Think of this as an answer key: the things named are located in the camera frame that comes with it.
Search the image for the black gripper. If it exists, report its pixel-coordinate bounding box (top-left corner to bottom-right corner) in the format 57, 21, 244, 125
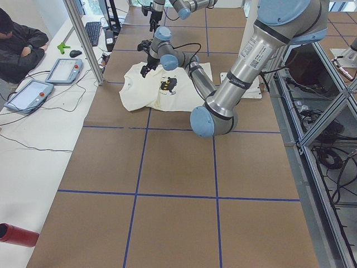
149, 9, 162, 31
140, 54, 158, 78

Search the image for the cream long-sleeve Twinkle shirt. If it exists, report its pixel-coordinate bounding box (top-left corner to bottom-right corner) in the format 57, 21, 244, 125
119, 62, 204, 112

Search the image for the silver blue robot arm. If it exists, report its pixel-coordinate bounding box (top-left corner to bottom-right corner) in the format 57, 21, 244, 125
142, 0, 217, 32
137, 0, 329, 137

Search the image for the black power adapter box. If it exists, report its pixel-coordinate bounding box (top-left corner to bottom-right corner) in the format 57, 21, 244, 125
104, 29, 115, 52

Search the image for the black keyboard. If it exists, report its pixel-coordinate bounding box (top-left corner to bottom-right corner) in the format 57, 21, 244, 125
85, 22, 102, 46

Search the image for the black computer mouse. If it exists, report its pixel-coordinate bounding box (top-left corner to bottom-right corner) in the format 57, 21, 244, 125
69, 50, 82, 58

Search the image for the far blue teach pendant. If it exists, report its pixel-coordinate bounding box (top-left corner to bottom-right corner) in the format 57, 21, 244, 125
45, 58, 83, 84

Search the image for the blue teach pendant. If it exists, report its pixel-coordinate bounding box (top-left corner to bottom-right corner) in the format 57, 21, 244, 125
45, 58, 83, 84
4, 79, 54, 113

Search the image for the green plastic tool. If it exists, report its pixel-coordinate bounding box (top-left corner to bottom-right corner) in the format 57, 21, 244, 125
57, 42, 71, 55

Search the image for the near blue teach pendant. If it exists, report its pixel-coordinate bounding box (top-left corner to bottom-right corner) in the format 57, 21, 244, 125
4, 79, 54, 113

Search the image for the person in black jacket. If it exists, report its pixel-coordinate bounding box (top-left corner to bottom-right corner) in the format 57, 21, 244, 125
1, 9, 49, 84

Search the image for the red bottle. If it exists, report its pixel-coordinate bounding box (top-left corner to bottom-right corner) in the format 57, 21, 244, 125
1, 223, 39, 247

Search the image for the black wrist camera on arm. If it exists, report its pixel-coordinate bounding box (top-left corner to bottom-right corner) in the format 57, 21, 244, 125
137, 40, 152, 54

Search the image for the aluminium frame post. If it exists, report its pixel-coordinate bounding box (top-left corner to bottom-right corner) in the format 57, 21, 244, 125
63, 0, 104, 85

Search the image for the white camera post with base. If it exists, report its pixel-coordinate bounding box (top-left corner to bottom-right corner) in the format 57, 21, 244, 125
216, 1, 265, 103

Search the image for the aluminium frame rack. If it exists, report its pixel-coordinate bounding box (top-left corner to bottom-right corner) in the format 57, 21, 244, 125
264, 33, 356, 267

